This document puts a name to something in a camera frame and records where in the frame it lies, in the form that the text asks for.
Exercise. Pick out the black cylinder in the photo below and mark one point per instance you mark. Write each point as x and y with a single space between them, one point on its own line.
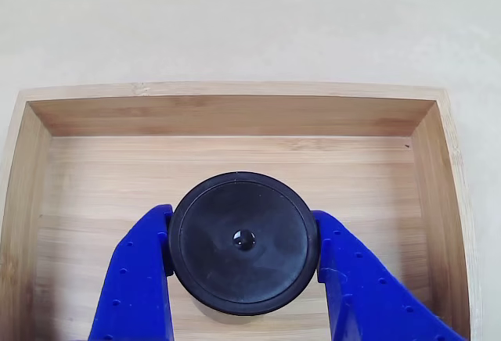
219 239

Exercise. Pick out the shallow wooden box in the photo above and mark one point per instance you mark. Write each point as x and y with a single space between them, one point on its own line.
235 153

